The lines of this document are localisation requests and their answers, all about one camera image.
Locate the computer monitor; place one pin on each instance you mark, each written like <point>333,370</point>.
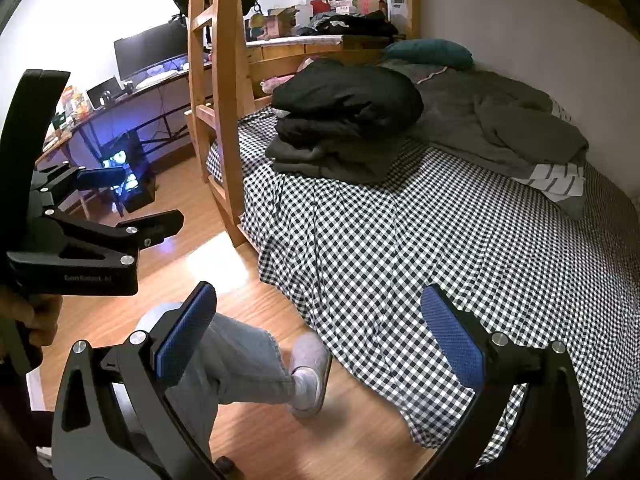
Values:
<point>150,48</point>

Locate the wooden desk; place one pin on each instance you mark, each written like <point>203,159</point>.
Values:
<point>154,115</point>

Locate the stack of folded dark clothes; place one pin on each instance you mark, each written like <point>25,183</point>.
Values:
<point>350,150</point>

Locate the glowing computer tower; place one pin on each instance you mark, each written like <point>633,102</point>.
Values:
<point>126,152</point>

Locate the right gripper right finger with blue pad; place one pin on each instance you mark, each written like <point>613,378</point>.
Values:
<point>548,438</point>

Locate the teal pillow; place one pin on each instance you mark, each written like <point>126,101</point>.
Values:
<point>431,51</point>

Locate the black zip jacket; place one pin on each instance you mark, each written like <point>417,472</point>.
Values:
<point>370,95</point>

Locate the black white checkered bedsheet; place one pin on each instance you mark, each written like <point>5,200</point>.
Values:
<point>355,259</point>

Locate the pink plush toy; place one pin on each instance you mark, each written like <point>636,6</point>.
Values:
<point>272,83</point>

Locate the person's left hand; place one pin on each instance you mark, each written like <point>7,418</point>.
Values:
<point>39,314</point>

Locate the wooden ladder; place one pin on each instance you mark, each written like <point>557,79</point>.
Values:
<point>213,27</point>

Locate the grey folded blanket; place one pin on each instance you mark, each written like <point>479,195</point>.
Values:
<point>502,125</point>

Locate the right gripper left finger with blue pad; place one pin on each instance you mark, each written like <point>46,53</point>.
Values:
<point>90,439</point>

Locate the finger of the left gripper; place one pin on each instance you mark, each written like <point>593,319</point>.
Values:
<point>94,179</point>
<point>153,229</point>

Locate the wooden bunk bed frame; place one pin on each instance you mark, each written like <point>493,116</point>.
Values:
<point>588,66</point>

